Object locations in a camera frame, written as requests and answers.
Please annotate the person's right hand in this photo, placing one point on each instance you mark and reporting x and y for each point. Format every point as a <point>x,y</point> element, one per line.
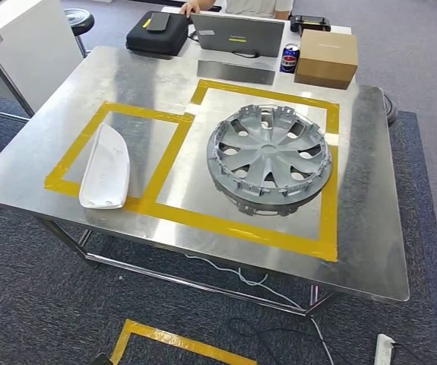
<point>190,7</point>

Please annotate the white curved plastic part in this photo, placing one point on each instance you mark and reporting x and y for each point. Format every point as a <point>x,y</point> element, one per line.
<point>104,171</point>

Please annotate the stainless steel workbench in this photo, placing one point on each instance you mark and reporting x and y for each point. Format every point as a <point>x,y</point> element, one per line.
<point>369,201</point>

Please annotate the black tablet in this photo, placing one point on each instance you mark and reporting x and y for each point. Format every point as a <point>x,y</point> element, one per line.
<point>158,22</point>

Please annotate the black carry case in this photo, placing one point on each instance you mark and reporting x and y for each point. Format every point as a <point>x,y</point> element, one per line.
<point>155,44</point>

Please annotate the small yellow item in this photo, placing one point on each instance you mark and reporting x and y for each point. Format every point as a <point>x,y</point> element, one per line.
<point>146,23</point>

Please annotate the grey laptop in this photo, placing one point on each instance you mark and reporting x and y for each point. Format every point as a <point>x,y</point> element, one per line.
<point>237,35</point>

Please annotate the person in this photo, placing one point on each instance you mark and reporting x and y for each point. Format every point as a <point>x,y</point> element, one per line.
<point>256,6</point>

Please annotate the blue soda can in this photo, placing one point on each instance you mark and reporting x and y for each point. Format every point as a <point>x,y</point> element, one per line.
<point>290,59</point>

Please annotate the black round stool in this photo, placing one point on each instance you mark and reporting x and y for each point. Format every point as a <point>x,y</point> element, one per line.
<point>79,21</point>

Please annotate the black handheld device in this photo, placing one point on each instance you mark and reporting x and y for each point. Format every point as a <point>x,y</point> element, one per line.
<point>310,25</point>

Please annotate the grey wheel hubcap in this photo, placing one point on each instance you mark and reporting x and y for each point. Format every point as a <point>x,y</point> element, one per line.
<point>267,151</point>

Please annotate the brown cardboard box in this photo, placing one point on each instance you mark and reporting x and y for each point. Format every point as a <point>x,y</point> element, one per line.
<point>324,58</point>

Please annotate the black round object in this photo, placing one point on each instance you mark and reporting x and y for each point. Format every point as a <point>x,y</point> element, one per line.
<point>391,108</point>

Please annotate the yellow floor tape mark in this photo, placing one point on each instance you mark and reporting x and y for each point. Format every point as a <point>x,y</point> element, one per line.
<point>188,345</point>

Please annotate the white power strip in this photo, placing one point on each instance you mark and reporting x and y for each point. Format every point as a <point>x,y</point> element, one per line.
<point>383,351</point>

